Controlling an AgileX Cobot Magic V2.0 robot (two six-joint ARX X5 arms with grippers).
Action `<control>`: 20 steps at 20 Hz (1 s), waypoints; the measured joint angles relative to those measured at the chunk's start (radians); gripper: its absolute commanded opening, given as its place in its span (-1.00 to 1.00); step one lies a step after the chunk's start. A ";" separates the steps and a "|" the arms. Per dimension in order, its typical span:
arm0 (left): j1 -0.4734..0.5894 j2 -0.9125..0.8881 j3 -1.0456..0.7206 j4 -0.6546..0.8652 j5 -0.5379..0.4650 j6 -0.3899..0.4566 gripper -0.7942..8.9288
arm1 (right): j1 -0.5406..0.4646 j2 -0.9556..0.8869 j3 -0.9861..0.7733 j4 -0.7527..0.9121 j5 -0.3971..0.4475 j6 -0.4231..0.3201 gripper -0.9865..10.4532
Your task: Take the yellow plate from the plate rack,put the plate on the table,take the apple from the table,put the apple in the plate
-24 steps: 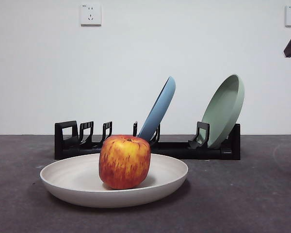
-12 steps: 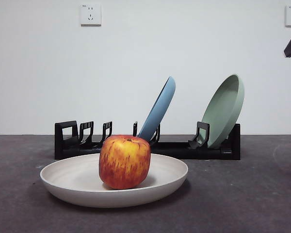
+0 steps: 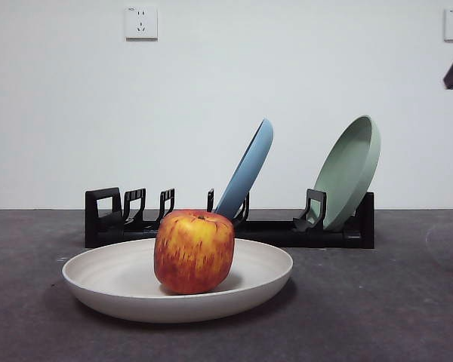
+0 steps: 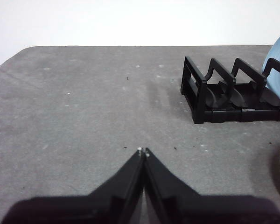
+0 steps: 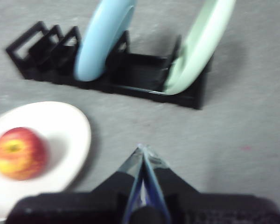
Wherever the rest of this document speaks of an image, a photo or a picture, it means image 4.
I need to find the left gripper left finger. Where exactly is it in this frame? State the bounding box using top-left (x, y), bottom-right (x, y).
top-left (1, 148), bottom-right (145, 224)

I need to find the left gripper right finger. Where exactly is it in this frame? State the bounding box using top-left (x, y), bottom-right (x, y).
top-left (143, 147), bottom-right (280, 224)

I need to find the black plate rack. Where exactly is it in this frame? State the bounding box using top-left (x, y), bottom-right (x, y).
top-left (181, 56), bottom-right (280, 125)

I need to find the blue plate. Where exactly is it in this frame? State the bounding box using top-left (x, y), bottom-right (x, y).
top-left (261, 30), bottom-right (280, 101)

